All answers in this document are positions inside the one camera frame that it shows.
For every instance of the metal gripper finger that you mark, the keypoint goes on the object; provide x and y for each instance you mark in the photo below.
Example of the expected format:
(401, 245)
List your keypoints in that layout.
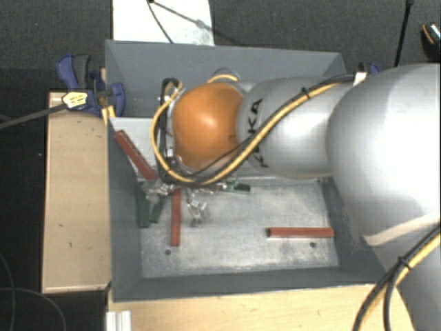
(197, 212)
(156, 189)

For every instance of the dark green flat block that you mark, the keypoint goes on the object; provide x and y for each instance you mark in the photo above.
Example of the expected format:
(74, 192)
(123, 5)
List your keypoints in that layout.
(143, 212)
(158, 210)

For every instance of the red-brown flat block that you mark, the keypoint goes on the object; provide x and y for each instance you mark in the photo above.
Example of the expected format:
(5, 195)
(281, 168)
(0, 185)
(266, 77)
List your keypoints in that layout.
(299, 232)
(135, 154)
(175, 219)

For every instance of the grey metal bin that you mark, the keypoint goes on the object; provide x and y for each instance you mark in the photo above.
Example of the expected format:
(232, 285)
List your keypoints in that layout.
(241, 250)

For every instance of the pale wood board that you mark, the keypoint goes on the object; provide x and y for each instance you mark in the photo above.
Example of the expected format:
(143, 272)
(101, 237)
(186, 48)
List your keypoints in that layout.
(76, 191)

